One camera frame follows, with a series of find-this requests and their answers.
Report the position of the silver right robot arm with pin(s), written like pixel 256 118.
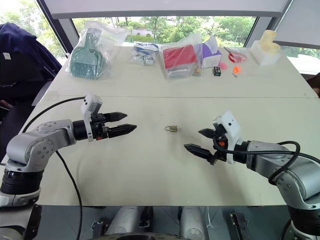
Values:
pixel 287 165

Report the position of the red item in clear bag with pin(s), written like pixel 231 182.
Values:
pixel 236 56

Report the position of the brown object at table side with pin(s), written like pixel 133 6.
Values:
pixel 314 83

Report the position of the purple and white carton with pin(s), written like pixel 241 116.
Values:
pixel 211 56

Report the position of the dark office chair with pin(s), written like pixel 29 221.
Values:
pixel 10 112

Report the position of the black metal bracket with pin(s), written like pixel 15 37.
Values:
pixel 240 222
pixel 98 225

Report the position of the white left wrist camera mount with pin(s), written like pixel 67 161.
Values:
pixel 88 107

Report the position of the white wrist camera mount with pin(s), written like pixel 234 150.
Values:
pixel 88 107
pixel 232 127

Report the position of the small black cube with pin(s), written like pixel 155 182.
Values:
pixel 217 71

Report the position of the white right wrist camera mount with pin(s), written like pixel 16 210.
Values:
pixel 232 127

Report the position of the small colourful toy pieces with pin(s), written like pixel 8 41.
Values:
pixel 196 71

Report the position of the red box in plastic bag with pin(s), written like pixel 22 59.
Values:
pixel 178 58

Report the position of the small brass padlock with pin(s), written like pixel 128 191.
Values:
pixel 170 129

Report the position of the small orange object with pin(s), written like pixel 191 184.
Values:
pixel 236 69

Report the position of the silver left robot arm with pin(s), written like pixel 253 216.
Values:
pixel 37 147

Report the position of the silver rounded robot leg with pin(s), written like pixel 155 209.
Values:
pixel 123 220
pixel 192 222

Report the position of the plastic bag of small parts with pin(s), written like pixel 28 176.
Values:
pixel 145 53

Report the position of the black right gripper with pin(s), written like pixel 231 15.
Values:
pixel 220 150

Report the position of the pale yellow plastic part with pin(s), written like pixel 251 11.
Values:
pixel 269 41

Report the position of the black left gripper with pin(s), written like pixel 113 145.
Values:
pixel 98 130

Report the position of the small pink object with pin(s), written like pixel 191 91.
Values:
pixel 223 66

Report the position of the dark blue jacket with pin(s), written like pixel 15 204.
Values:
pixel 20 60

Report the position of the green dustpan in plastic bag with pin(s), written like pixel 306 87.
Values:
pixel 85 60

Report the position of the white foam block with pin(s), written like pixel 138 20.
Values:
pixel 265 56

